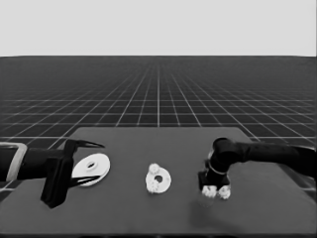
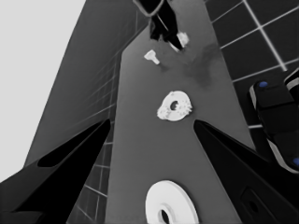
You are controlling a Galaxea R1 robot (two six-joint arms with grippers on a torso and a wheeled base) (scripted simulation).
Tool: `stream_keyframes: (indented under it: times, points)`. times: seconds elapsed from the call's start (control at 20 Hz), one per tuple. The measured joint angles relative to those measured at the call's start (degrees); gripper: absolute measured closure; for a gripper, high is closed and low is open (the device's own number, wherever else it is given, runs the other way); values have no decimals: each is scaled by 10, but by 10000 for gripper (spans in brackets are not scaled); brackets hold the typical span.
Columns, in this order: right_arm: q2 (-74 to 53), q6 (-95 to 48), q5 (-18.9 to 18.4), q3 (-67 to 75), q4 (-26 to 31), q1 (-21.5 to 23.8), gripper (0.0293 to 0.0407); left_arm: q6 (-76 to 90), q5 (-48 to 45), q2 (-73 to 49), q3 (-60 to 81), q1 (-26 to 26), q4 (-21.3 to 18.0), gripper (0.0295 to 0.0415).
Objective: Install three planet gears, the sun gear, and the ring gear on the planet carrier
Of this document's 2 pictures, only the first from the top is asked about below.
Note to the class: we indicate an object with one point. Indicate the white round carrier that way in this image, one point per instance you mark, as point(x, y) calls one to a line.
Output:
point(166, 180)

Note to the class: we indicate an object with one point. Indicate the large thick white disc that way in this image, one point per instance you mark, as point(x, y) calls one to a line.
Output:
point(101, 165)

